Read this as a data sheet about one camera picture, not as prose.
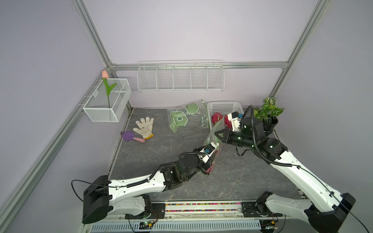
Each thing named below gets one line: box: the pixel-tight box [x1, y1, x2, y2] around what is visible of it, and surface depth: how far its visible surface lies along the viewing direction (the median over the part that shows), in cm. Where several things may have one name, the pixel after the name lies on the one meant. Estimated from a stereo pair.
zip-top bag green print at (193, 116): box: [166, 99, 210, 134], surface depth 107 cm
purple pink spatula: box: [120, 131, 147, 144], surface depth 107 cm
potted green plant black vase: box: [253, 96, 285, 133], surface depth 86 cm
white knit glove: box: [133, 116, 154, 140], surface depth 111 cm
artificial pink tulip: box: [101, 70, 118, 109], surface depth 85 cm
